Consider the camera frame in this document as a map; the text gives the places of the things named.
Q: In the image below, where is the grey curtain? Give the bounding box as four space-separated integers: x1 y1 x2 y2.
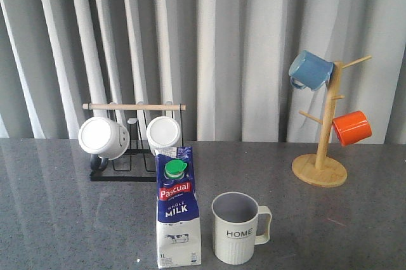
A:
1 0 405 144

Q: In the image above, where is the black wire mug rack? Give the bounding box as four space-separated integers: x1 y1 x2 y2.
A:
82 103 187 182

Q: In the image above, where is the wooden mug tree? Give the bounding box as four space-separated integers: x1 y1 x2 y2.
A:
292 55 372 188

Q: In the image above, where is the white ribbed mug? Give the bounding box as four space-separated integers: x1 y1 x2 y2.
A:
146 116 181 156

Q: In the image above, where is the cream HOME mug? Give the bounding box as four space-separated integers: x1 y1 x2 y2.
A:
211 191 273 265

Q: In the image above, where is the blue white milk carton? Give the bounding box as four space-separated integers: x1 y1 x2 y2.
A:
155 146 202 269

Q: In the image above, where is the blue enamel mug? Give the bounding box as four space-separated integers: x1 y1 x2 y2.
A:
289 51 334 91

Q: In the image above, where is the orange enamel mug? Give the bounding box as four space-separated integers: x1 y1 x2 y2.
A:
332 111 372 146

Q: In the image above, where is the white smiley face mug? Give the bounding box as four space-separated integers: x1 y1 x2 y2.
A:
78 117 130 170

